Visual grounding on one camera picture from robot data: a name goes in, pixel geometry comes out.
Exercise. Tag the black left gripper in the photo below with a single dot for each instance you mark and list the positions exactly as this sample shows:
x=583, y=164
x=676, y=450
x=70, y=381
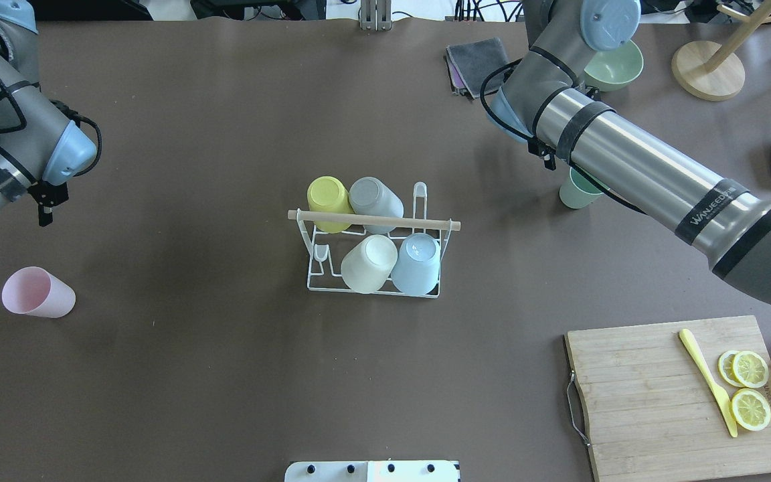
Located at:
x=46, y=203

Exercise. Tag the pink plastic cup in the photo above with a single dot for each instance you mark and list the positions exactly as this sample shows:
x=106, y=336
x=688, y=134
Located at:
x=34, y=291

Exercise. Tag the mint green plastic cup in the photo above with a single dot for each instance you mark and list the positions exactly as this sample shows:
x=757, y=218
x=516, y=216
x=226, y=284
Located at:
x=579, y=190

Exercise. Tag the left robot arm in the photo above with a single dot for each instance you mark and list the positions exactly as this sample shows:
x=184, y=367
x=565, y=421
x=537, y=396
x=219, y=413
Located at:
x=42, y=144

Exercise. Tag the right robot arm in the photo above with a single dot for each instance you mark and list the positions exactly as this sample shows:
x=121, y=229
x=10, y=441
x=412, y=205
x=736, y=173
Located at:
x=540, y=103

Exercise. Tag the yellow plastic cup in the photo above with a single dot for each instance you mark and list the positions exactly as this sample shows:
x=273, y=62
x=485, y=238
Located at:
x=328, y=194

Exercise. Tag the grey plastic cup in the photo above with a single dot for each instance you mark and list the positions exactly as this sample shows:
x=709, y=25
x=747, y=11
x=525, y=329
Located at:
x=369, y=196

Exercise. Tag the cream plastic cup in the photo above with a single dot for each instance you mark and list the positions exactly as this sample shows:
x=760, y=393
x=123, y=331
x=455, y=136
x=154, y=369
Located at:
x=367, y=267

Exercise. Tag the light blue plastic cup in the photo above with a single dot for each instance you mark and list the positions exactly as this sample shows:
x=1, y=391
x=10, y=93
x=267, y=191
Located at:
x=417, y=269

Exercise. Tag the white control box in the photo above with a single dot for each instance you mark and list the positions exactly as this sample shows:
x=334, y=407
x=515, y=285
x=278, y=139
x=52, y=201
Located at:
x=385, y=470

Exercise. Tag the folded grey cloth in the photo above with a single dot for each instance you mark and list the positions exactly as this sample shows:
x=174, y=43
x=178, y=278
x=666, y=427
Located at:
x=470, y=64

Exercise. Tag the mint green bowl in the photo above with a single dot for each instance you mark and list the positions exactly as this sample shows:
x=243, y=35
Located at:
x=609, y=71

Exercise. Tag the bamboo cutting board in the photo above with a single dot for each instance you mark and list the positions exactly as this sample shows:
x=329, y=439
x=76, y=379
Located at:
x=648, y=413

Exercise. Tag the wooden mug tree stand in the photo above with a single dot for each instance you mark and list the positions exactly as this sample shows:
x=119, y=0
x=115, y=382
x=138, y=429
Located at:
x=711, y=71

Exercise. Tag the yellow plastic knife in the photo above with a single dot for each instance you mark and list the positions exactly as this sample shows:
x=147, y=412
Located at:
x=720, y=395

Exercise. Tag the lemon slice upper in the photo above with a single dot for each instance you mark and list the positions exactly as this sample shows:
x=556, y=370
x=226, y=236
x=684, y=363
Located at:
x=743, y=369

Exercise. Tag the lemon slice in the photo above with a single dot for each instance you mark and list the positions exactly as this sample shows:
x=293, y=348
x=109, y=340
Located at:
x=750, y=409
x=743, y=369

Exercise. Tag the lemon slice lower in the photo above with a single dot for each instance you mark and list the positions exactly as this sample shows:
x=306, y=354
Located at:
x=750, y=409

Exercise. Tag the white wire cup holder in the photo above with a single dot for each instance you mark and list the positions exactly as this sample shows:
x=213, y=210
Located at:
x=329, y=237

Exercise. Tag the aluminium frame post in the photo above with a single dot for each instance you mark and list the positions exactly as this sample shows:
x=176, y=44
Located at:
x=375, y=15

